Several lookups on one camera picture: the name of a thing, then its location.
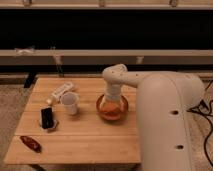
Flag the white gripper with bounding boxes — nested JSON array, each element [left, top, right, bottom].
[[100, 84, 122, 110]]

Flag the orange ceramic bowl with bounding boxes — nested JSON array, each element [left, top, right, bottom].
[[96, 94, 129, 121]]

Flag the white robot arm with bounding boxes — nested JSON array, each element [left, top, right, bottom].
[[102, 64, 204, 171]]

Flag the small round saucer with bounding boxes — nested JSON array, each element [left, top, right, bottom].
[[39, 119, 58, 131]]

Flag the white plastic cup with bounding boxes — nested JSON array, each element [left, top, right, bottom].
[[60, 92, 79, 115]]

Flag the black rectangular object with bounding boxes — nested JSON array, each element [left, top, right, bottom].
[[41, 108, 53, 121]]

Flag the black floor cable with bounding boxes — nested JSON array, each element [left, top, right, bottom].
[[187, 79, 213, 159]]

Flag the dark red snack packet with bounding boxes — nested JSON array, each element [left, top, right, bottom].
[[20, 136, 41, 153]]

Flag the white horizontal rail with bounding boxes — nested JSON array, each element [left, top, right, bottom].
[[0, 49, 213, 65]]

